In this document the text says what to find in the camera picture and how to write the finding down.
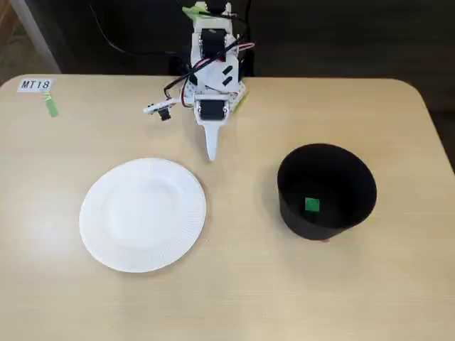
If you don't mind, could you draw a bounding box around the green tape on arm link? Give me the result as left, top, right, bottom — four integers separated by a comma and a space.
181, 4, 211, 19

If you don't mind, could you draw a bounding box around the green tape strip by label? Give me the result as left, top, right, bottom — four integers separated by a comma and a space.
39, 89, 60, 118

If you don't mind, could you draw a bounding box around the green tape strip at base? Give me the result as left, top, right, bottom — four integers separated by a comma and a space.
233, 90, 250, 115

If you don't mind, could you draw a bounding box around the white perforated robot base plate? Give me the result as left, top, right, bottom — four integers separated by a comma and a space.
183, 80, 249, 108

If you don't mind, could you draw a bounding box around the white paper plate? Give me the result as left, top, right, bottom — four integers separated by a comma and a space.
78, 158, 208, 274

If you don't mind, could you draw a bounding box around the black cable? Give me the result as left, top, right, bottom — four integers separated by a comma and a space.
88, 0, 178, 57

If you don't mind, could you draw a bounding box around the white MT18 label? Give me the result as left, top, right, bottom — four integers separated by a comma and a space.
16, 75, 53, 94

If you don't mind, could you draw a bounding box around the black pot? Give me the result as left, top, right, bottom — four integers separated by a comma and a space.
277, 143, 378, 242

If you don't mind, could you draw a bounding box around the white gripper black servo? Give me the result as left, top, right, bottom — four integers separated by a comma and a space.
193, 93, 232, 162

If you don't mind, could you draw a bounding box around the red and white wire bundle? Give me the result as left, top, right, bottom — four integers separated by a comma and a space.
162, 41, 257, 108

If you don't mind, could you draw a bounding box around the wrist camera on white bracket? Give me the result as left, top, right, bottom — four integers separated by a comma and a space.
143, 98, 178, 122

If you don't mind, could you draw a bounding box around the white metal pole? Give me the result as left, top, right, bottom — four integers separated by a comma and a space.
9, 0, 62, 75

